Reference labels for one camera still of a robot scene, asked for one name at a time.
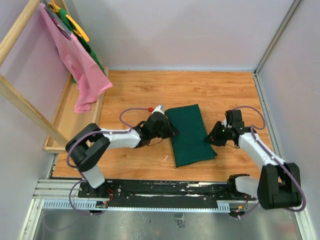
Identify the dark green surgical cloth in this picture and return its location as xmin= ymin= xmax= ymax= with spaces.
xmin=165 ymin=104 xmax=217 ymax=168

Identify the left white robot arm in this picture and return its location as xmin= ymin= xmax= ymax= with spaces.
xmin=65 ymin=111 xmax=179 ymax=198

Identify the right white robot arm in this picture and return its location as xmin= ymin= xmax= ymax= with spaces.
xmin=204 ymin=121 xmax=307 ymax=212

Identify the pink shirt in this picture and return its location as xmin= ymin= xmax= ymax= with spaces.
xmin=38 ymin=3 xmax=113 ymax=114

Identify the wooden clothes rack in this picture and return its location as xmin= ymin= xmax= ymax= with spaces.
xmin=0 ymin=0 xmax=104 ymax=154

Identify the green garment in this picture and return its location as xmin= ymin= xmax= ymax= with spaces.
xmin=59 ymin=8 xmax=106 ymax=75

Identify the grey hanger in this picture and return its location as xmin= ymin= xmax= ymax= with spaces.
xmin=43 ymin=0 xmax=72 ymax=41

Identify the yellow hanger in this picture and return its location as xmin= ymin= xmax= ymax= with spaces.
xmin=49 ymin=0 xmax=90 ymax=43

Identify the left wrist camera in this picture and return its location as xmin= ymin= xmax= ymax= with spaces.
xmin=152 ymin=104 xmax=165 ymax=115

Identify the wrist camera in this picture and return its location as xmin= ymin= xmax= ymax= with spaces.
xmin=152 ymin=104 xmax=165 ymax=115
xmin=225 ymin=109 xmax=244 ymax=128

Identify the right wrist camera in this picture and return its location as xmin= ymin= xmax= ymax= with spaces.
xmin=225 ymin=109 xmax=244 ymax=128

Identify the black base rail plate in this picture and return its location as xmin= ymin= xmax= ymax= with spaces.
xmin=77 ymin=179 xmax=256 ymax=207

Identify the grey slotted cable duct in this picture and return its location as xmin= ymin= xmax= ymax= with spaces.
xmin=41 ymin=199 xmax=231 ymax=212

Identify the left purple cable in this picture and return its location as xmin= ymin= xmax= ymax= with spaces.
xmin=67 ymin=106 xmax=151 ymax=216

